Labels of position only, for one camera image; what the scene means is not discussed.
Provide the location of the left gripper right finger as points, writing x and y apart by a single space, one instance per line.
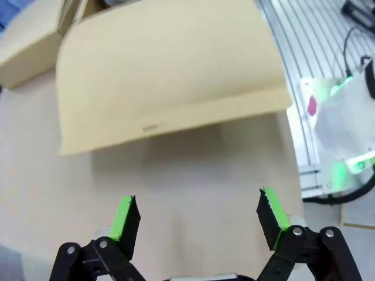
276 228

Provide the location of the aluminium profile frame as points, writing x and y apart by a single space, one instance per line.
307 38

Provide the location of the white plate with pink mark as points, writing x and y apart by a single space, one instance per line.
307 87

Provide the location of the black device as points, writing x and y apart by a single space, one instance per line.
360 11

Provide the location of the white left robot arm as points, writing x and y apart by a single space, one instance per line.
342 126

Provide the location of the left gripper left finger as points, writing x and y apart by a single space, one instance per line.
123 225

